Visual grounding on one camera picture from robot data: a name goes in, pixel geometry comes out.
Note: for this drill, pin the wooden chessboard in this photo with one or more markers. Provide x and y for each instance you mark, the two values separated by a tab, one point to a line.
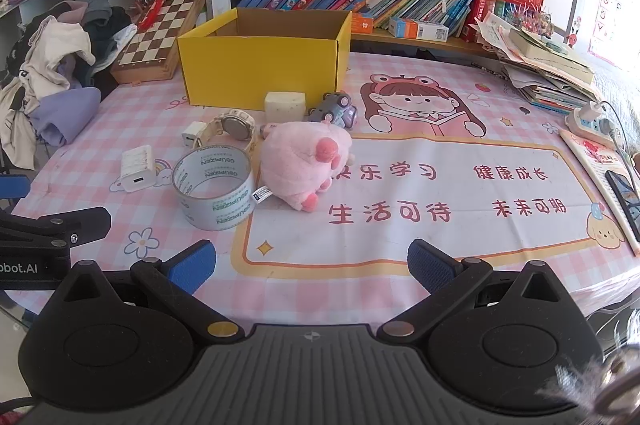
160	35

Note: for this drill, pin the red tassel ornament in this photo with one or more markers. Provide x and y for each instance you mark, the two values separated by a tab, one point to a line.
152	7

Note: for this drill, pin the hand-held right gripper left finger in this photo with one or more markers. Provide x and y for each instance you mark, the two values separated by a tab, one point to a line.
192	262

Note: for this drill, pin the white power strip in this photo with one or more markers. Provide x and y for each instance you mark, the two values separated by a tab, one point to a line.
592	130

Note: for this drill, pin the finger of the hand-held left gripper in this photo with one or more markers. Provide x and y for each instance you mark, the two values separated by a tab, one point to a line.
75	222

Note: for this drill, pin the stack of papers and books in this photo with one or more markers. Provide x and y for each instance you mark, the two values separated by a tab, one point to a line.
545	70

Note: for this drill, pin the clear tape roll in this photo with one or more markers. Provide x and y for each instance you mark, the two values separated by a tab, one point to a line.
225	212

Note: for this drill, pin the small white charger plug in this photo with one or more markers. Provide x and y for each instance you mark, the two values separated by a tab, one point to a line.
192	136

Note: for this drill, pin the black smartphone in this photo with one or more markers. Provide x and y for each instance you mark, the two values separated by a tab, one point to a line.
625	200

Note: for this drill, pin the black garment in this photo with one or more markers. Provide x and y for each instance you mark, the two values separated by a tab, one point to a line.
112	35

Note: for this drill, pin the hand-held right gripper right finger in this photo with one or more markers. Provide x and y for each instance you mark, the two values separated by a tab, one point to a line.
430	267

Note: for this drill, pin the grey toy car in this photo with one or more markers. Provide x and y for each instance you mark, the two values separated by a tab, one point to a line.
330	110

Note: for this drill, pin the pink printed desktop mat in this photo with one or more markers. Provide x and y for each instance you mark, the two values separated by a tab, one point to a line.
400	215

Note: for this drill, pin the pink book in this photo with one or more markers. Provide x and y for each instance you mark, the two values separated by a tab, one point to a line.
595	160

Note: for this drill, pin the purple garment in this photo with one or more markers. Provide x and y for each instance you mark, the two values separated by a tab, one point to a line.
70	115

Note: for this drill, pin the pile of clothes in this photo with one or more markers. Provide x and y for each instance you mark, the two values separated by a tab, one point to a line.
45	55

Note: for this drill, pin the pink plush toy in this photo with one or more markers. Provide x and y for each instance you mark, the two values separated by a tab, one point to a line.
290	155

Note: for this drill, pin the white wristwatch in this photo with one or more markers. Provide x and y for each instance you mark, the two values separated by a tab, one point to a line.
237	125

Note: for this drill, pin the orange and blue box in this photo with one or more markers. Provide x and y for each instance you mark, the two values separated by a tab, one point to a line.
417	30

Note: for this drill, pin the yellow cardboard box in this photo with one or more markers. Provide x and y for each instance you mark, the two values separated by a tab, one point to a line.
250	75

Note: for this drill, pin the small orange box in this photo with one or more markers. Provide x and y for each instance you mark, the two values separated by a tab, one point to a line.
362	23

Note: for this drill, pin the white ribbed power adapter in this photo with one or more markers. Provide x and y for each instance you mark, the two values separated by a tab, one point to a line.
136	170

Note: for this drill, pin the cream sponge block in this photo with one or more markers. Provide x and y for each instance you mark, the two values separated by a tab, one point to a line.
285	106

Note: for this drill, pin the grey garment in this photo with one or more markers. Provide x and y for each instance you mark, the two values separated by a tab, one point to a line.
95	5

